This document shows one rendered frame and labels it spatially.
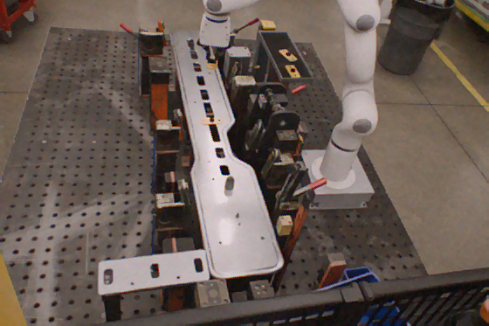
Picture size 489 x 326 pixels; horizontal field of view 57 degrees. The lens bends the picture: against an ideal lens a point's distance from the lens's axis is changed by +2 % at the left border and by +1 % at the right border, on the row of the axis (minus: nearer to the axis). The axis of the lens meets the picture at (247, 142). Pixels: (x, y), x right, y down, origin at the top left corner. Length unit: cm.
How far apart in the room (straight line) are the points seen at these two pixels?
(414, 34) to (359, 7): 290
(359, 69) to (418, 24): 269
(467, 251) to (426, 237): 25
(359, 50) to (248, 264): 77
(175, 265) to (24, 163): 94
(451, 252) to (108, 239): 208
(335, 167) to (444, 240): 141
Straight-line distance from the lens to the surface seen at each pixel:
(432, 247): 301
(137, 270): 129
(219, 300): 118
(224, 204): 143
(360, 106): 161
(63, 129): 215
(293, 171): 132
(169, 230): 145
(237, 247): 134
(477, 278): 79
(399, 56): 440
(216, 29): 153
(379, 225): 196
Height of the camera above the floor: 210
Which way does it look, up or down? 41 degrees down
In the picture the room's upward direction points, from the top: 12 degrees clockwise
